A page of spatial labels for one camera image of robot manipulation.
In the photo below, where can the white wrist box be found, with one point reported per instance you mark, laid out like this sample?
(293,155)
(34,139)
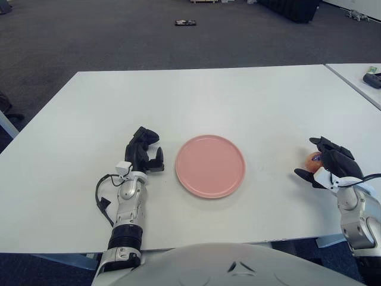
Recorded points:
(324,178)
(122,168)

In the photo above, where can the small grey robot dog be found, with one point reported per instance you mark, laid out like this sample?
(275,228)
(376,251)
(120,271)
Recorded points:
(355,15)

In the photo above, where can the grey white robot torso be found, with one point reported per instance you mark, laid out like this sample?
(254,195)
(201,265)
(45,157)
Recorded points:
(223,268)

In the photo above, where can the dark grey bag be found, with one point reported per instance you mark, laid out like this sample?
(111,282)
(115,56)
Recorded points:
(5,7)

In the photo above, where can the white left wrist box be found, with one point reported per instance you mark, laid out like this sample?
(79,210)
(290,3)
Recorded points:
(122,168)

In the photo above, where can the black furniture block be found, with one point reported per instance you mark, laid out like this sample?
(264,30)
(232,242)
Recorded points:
(291,10)

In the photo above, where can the green paper packet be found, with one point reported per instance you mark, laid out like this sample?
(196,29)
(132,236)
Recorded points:
(372,69)

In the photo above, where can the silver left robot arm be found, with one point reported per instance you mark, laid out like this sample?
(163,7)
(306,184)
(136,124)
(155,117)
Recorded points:
(128,208)

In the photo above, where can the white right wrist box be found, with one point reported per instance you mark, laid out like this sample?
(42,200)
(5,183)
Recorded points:
(324,178)

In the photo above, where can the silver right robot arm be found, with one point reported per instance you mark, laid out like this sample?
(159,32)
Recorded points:
(357,214)

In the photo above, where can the white desk leg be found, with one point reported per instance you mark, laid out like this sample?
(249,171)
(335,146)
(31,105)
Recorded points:
(7,123)

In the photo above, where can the small flat black item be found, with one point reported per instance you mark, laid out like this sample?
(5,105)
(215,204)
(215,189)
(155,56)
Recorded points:
(185,22)

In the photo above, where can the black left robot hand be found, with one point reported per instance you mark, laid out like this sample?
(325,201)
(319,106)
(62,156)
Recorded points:
(135,155)

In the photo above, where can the black office chair base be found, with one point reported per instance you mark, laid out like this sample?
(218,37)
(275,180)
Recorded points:
(4,101)

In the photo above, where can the dark grey handheld controller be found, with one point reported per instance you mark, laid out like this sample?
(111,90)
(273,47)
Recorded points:
(372,80)

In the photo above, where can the pink round plate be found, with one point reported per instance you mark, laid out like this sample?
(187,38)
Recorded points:
(210,167)

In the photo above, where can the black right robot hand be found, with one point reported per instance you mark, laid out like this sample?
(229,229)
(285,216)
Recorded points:
(342,164)

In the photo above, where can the red yellow apple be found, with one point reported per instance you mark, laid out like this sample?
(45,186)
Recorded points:
(312,162)

